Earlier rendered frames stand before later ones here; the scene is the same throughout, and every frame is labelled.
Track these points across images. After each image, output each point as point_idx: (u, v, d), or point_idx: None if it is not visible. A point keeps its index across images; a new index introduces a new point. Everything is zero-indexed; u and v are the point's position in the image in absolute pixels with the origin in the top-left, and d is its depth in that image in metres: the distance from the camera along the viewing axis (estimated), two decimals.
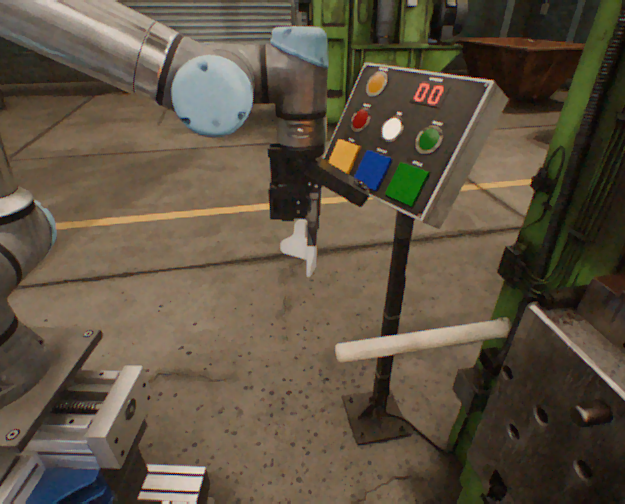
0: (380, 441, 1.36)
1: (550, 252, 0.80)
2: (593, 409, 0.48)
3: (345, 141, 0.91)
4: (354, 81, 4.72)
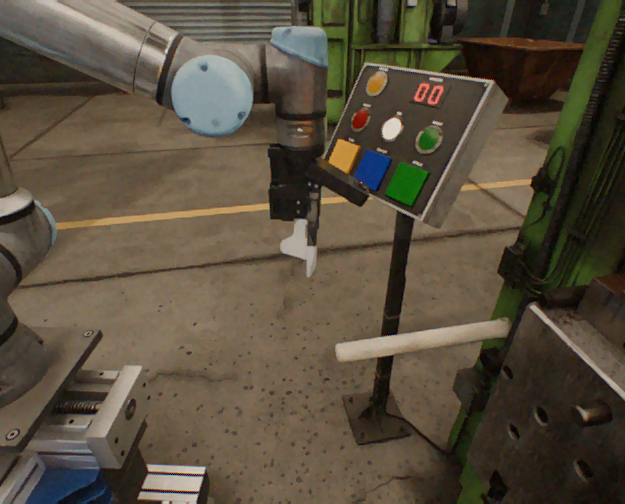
0: (380, 441, 1.36)
1: (550, 252, 0.80)
2: (593, 409, 0.48)
3: (345, 141, 0.91)
4: (354, 81, 4.72)
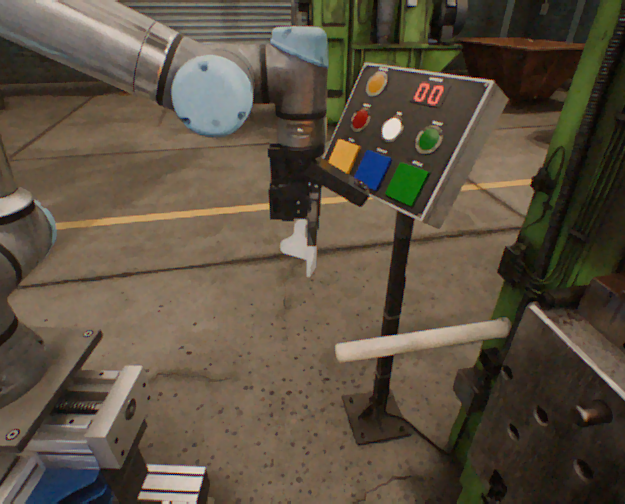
0: (380, 441, 1.36)
1: (550, 252, 0.80)
2: (593, 409, 0.48)
3: (345, 141, 0.91)
4: (354, 81, 4.72)
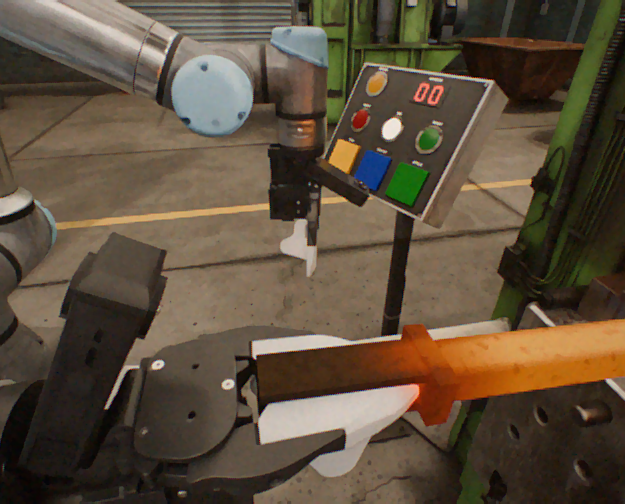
0: (380, 441, 1.36)
1: (550, 252, 0.80)
2: (593, 409, 0.48)
3: (345, 141, 0.91)
4: (354, 81, 4.72)
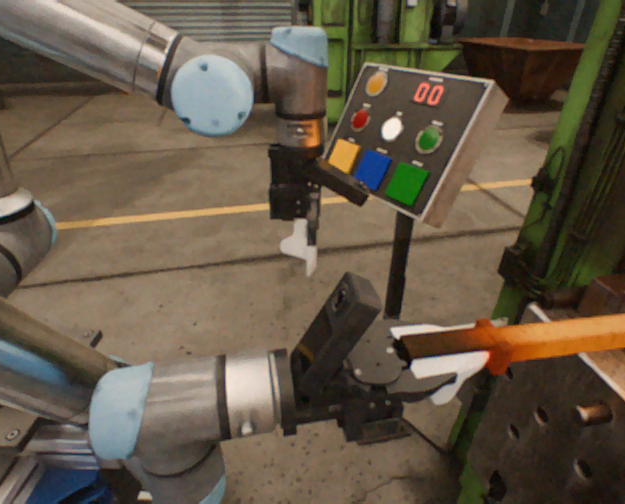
0: (380, 441, 1.36)
1: (550, 252, 0.80)
2: (593, 409, 0.48)
3: (345, 141, 0.91)
4: (354, 81, 4.72)
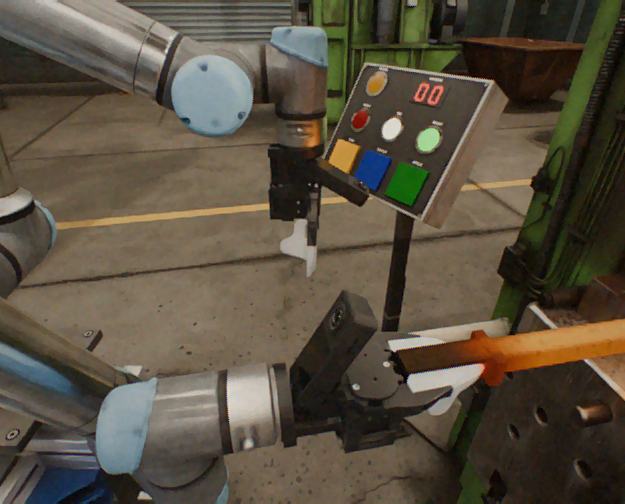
0: (380, 441, 1.36)
1: (550, 252, 0.80)
2: (593, 409, 0.48)
3: (345, 141, 0.91)
4: (354, 81, 4.72)
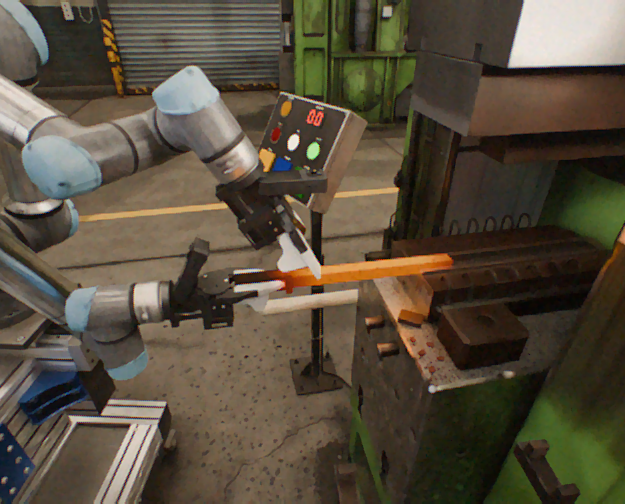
0: (316, 392, 1.67)
1: (405, 231, 1.10)
2: (373, 318, 0.79)
3: (266, 150, 1.22)
4: (334, 87, 5.02)
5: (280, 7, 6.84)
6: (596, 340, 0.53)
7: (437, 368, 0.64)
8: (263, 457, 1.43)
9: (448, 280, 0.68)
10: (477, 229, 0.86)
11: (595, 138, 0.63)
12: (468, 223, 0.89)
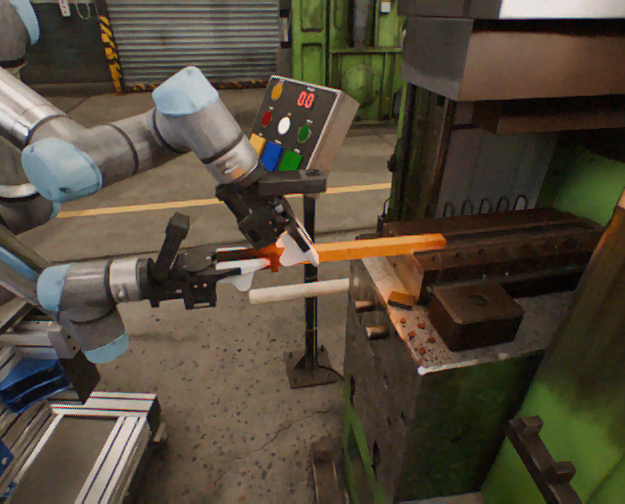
0: (310, 386, 1.64)
1: (399, 217, 1.07)
2: (363, 301, 0.76)
3: (256, 135, 1.18)
4: (332, 83, 4.99)
5: (278, 4, 6.80)
6: (594, 316, 0.50)
7: (427, 349, 0.61)
8: (255, 451, 1.40)
9: (440, 258, 0.65)
10: (472, 210, 0.83)
11: (593, 107, 0.60)
12: (462, 205, 0.86)
